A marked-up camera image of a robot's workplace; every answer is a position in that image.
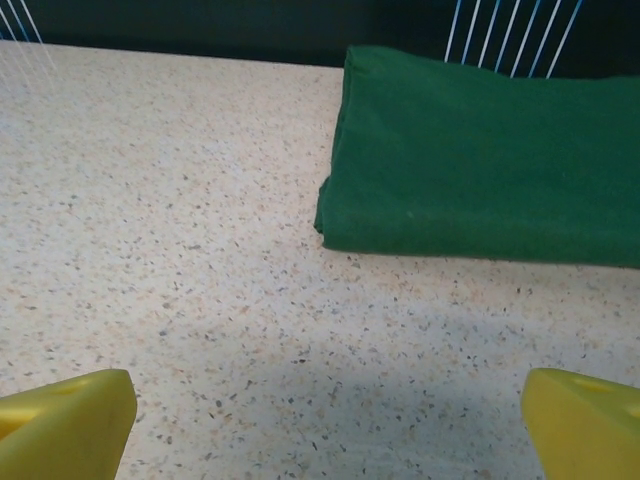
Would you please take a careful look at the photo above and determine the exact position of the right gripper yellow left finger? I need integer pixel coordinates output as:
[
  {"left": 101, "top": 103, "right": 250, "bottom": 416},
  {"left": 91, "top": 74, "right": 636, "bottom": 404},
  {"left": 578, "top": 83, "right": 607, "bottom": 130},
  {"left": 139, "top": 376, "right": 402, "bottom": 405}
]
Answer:
[{"left": 0, "top": 368, "right": 139, "bottom": 480}]

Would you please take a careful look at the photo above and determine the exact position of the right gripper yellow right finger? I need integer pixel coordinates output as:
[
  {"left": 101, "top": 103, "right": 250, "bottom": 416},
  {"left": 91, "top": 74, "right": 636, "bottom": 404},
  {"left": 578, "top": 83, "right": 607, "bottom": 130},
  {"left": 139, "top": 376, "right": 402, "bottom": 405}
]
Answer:
[{"left": 522, "top": 367, "right": 640, "bottom": 480}]

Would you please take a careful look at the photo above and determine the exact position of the green t-shirt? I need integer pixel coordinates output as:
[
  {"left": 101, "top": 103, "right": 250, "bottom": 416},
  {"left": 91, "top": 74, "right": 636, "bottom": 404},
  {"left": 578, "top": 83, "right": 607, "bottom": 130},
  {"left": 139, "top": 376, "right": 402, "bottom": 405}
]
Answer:
[{"left": 313, "top": 43, "right": 640, "bottom": 271}]

